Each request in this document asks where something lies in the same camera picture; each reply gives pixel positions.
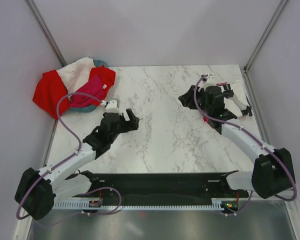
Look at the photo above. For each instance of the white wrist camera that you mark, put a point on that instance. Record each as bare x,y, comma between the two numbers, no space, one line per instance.
207,81
111,106

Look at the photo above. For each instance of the aluminium frame post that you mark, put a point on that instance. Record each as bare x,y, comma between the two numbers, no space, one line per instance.
46,31
266,33

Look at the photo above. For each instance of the magenta t-shirt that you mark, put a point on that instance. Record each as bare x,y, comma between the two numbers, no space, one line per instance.
96,86

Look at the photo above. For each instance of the right aluminium frame post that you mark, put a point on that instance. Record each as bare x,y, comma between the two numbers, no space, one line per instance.
266,33

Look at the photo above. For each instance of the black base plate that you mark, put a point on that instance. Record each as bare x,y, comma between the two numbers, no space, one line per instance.
167,188

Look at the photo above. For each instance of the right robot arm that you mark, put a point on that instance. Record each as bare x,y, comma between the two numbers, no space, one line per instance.
272,171

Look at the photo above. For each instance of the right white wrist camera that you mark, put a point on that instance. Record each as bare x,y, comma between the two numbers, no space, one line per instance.
207,81

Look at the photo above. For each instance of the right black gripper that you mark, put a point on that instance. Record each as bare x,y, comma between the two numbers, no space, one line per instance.
188,98

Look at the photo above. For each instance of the white slotted cable duct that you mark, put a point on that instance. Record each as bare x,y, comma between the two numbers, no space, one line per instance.
90,204

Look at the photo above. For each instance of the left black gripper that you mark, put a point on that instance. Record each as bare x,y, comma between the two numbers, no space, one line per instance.
132,125

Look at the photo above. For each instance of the teal laundry basket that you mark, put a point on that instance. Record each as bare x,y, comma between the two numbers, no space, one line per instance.
88,109

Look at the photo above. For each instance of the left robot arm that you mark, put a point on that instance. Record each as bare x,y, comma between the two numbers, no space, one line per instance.
39,190

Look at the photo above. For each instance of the red t-shirt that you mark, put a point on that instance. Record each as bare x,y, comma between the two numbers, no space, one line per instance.
50,89

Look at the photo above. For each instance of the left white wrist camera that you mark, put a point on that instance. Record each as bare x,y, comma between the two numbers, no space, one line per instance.
111,106

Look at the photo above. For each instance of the left aluminium frame post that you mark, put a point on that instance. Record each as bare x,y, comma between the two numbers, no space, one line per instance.
46,31

